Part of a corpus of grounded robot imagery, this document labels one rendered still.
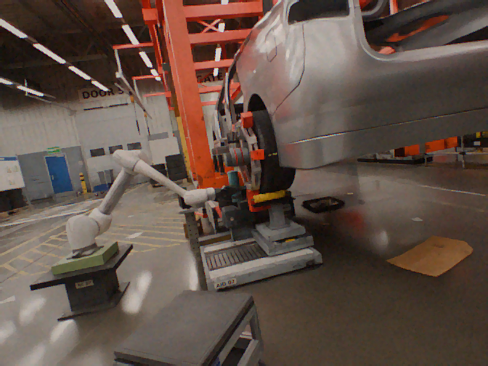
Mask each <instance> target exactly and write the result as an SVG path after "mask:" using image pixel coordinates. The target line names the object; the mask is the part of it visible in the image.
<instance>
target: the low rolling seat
mask: <svg viewBox="0 0 488 366"><path fill-rule="evenodd" d="M248 323H250V327H251V333H243V330H244V329H245V327H246V325H247V324H248ZM263 350H264V345H263V340H262V336H261V328H260V323H259V316H258V311H257V307H256V302H254V301H253V296H252V295H251V294H243V293H225V292H216V291H207V290H189V289H185V290H183V291H182V292H181V293H180V294H179V295H177V296H176V297H175V298H174V299H172V300H171V301H170V302H169V303H168V304H166V305H165V306H164V307H163V308H162V309H161V310H160V311H159V312H158V313H156V314H155V315H154V316H153V317H151V318H150V319H149V320H148V321H147V322H146V323H145V324H144V325H143V326H141V327H140V328H139V329H138V330H137V331H135V332H134V333H133V334H132V335H130V336H129V337H128V338H127V339H126V340H125V341H124V342H123V343H122V344H121V345H119V346H118V347H117V348H116V349H115V350H114V355H115V358H114V361H113V366H267V364H266V361H265V359H264V358H262V357H261V354H262V351H263Z"/></svg>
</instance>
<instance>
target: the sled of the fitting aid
mask: <svg viewBox="0 0 488 366"><path fill-rule="evenodd" d="M252 233H253V238H254V239H255V241H256V242H257V243H258V244H259V245H260V246H261V247H262V248H263V249H264V250H265V251H266V253H267V254H268V255H269V256H273V255H277V254H280V253H285V252H288V251H294V250H297V249H300V248H305V247H309V246H312V245H314V242H313V237H312V235H310V234H309V233H307V232H306V233H305V234H302V235H296V236H292V237H287V238H284V239H280V240H275V241H272V242H269V241H268V240H267V239H266V238H265V237H264V236H263V235H262V234H261V233H260V232H259V231H258V230H257V229H252Z"/></svg>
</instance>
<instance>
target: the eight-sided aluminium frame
mask: <svg viewBox="0 0 488 366"><path fill-rule="evenodd" d="M238 126H239V127H241V129H242V130H243V133H244V136H245V138H246V141H247V144H248V151H249V155H250V160H251V151H252V145H253V147H254V150H258V146H257V140H256V136H255V135H254V132H253V130H252V128H251V127H249V128H247V129H248V132H249V134H250V137H249V135H248V132H247V130H246V128H243V126H242V125H241V121H238V122H237V123H235V126H234V127H235V132H236V131H237V129H236V127H238ZM236 148H241V143H240V142H239V143H235V149H236ZM238 168H239V172H240V174H241V177H242V179H243V182H244V186H245V185H246V187H247V189H249V190H250V191H253V190H259V188H260V186H259V185H260V178H261V164H260V161H259V160H257V161H256V165H255V163H254V161H252V160H251V178H250V176H249V173H248V170H247V168H246V165H243V166H238ZM243 171H244V172H245V175H246V177H247V180H248V182H247V181H246V179H245V176H244V173H243ZM255 177H256V183H255Z"/></svg>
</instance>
